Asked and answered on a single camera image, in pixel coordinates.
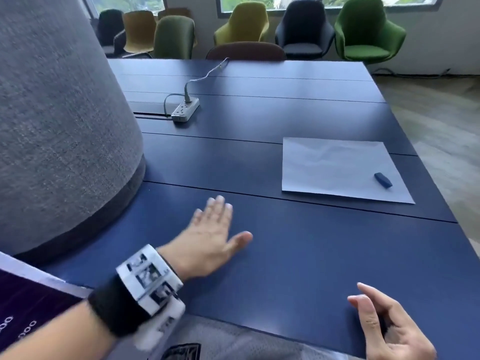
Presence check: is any person's right hand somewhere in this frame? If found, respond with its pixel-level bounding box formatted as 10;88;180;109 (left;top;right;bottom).
347;283;438;360

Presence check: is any person's left hand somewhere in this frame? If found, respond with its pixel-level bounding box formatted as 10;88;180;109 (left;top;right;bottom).
157;196;254;280

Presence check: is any person's left forearm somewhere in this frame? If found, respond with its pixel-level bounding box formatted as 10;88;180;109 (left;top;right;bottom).
0;296;118;360

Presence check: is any grey printed garment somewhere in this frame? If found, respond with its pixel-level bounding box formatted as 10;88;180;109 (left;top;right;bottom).
149;314;365;360

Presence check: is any white paper sheet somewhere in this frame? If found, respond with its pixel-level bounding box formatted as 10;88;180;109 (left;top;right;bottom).
281;137;416;205

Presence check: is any small dark blue eraser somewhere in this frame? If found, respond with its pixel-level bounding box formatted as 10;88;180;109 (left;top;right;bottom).
374;172;394;190

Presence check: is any white power strip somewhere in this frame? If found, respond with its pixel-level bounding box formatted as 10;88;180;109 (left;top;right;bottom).
171;100;201;123

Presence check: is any brown chair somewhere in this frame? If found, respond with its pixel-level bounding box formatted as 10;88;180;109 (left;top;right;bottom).
205;41;287;61

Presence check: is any green fabric chair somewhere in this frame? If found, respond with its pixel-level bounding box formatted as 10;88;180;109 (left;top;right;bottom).
152;15;196;60

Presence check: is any olive yellow armchair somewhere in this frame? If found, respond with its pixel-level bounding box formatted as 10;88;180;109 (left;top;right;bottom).
214;1;270;47

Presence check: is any dark navy armchair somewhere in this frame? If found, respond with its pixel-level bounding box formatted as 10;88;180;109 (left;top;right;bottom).
275;0;336;60

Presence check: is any purple white-edged board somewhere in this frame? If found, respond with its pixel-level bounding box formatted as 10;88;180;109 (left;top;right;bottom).
0;251;92;350

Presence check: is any large grey fabric cylinder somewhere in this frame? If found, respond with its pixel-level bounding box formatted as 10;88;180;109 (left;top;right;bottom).
0;0;146;265

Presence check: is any mustard yellow chair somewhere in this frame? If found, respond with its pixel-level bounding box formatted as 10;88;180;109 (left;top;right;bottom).
122;10;157;54

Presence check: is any bright green armchair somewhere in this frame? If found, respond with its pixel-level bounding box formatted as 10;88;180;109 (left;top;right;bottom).
334;0;407;64

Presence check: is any dark green chair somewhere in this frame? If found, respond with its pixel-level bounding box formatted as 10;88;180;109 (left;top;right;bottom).
97;9;125;48

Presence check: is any wide window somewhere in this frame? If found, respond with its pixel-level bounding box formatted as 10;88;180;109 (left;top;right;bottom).
215;0;445;14

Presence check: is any small window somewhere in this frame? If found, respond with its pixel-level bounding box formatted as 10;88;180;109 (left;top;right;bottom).
82;0;168;16

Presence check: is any white wrist-mounted camera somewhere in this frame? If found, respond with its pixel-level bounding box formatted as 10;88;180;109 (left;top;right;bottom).
115;244;187;351

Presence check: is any black wrist strap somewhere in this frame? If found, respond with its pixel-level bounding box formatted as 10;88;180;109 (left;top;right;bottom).
88;273;152;339

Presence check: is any grey power cable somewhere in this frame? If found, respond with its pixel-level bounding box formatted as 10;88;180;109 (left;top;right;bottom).
163;57;230;117

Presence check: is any black floor cable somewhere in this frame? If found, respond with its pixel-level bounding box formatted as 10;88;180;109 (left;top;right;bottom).
370;66;452;78

